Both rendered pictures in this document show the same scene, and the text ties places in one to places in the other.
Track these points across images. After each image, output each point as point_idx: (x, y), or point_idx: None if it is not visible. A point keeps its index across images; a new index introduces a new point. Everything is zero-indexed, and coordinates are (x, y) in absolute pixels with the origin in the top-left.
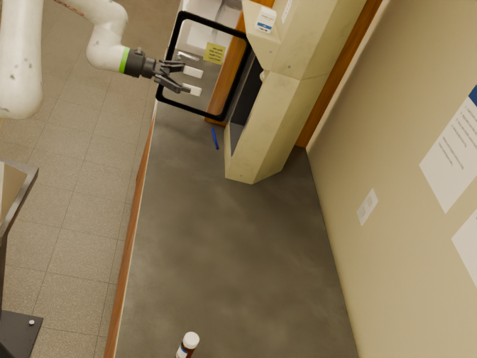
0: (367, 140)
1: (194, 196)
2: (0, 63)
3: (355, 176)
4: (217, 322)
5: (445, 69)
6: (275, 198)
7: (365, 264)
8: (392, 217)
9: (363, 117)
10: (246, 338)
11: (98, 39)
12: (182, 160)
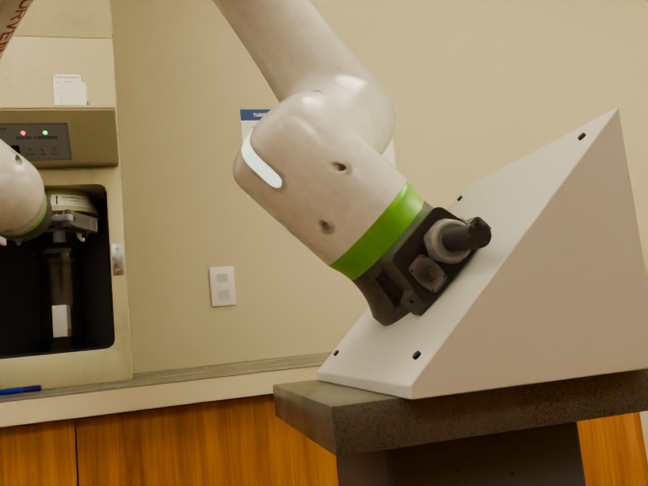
0: (136, 252)
1: (206, 373)
2: (348, 48)
3: (162, 292)
4: None
5: (188, 121)
6: (154, 373)
7: (282, 316)
8: (266, 254)
9: None
10: None
11: (7, 147)
12: (106, 386)
